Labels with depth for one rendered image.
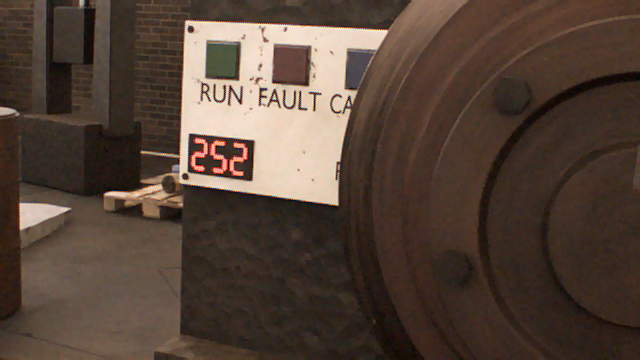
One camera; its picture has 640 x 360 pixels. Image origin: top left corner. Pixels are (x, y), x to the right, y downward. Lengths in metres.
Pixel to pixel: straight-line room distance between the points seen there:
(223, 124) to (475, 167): 0.38
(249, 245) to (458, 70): 0.38
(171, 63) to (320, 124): 7.18
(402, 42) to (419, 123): 0.07
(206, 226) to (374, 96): 0.33
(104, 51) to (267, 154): 5.13
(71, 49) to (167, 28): 2.01
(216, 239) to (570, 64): 0.50
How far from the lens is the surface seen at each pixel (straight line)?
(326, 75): 0.76
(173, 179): 5.18
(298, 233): 0.81
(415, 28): 0.59
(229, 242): 0.85
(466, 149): 0.50
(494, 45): 0.54
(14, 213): 3.39
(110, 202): 5.38
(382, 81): 0.60
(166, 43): 7.95
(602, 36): 0.49
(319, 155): 0.77
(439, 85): 0.57
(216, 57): 0.80
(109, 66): 5.85
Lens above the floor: 1.22
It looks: 10 degrees down
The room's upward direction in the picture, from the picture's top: 4 degrees clockwise
